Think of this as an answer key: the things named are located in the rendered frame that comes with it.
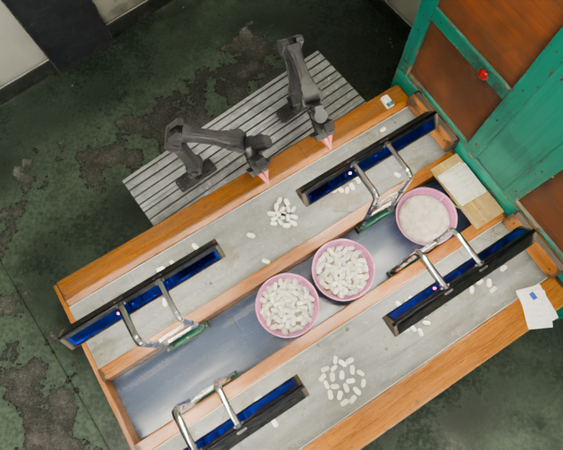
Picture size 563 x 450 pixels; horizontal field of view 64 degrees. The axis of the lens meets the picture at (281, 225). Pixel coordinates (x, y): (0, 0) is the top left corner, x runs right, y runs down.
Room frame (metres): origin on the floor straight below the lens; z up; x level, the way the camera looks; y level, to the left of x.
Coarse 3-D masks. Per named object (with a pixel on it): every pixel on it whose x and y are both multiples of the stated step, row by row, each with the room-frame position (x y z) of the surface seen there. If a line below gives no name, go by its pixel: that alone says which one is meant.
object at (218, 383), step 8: (224, 376) -0.05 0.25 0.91; (232, 376) -0.05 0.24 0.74; (216, 384) -0.06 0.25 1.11; (224, 384) -0.08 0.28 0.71; (200, 392) -0.09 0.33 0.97; (208, 392) -0.10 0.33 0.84; (216, 392) -0.09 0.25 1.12; (192, 400) -0.12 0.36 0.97; (200, 400) -0.14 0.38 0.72; (224, 400) -0.11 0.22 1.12; (176, 408) -0.13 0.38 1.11; (232, 408) -0.14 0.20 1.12; (176, 416) -0.15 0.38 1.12; (232, 416) -0.16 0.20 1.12; (176, 424) -0.17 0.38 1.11; (184, 424) -0.18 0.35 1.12; (240, 424) -0.19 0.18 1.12; (184, 432) -0.20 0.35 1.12; (240, 432) -0.21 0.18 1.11; (184, 440) -0.22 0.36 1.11; (192, 440) -0.22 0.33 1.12; (192, 448) -0.25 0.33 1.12; (200, 448) -0.25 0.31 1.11
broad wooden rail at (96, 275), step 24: (408, 96) 1.14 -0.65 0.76; (336, 120) 1.05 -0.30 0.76; (360, 120) 1.04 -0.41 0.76; (312, 144) 0.94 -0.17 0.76; (336, 144) 0.93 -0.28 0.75; (288, 168) 0.83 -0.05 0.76; (216, 192) 0.74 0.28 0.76; (240, 192) 0.73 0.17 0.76; (192, 216) 0.63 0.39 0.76; (216, 216) 0.63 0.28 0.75; (144, 240) 0.54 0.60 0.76; (168, 240) 0.53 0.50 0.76; (96, 264) 0.45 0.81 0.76; (120, 264) 0.44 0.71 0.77; (72, 288) 0.35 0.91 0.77; (96, 288) 0.35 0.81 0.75
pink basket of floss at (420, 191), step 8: (408, 192) 0.66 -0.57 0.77; (416, 192) 0.67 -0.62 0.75; (424, 192) 0.66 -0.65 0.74; (432, 192) 0.66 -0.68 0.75; (440, 192) 0.65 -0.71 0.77; (400, 200) 0.63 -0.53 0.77; (440, 200) 0.63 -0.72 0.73; (448, 200) 0.61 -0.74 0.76; (448, 208) 0.58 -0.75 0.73; (456, 216) 0.53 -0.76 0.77; (456, 224) 0.50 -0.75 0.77
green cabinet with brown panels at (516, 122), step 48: (432, 0) 1.22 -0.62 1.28; (480, 0) 1.08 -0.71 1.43; (528, 0) 0.95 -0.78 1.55; (432, 48) 1.16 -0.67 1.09; (480, 48) 1.00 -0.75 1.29; (528, 48) 0.87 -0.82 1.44; (432, 96) 1.07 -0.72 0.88; (480, 96) 0.90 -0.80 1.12; (528, 96) 0.77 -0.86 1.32; (480, 144) 0.79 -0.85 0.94; (528, 144) 0.68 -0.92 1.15; (528, 192) 0.55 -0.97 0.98
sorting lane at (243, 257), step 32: (320, 160) 0.86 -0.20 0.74; (384, 160) 0.84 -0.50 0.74; (416, 160) 0.83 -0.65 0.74; (288, 192) 0.72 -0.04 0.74; (352, 192) 0.69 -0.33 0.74; (224, 224) 0.59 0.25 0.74; (256, 224) 0.58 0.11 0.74; (320, 224) 0.55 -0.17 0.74; (160, 256) 0.47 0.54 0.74; (256, 256) 0.43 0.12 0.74; (128, 288) 0.34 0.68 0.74; (192, 288) 0.31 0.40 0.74; (224, 288) 0.30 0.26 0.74; (160, 320) 0.19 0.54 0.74; (96, 352) 0.08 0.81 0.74
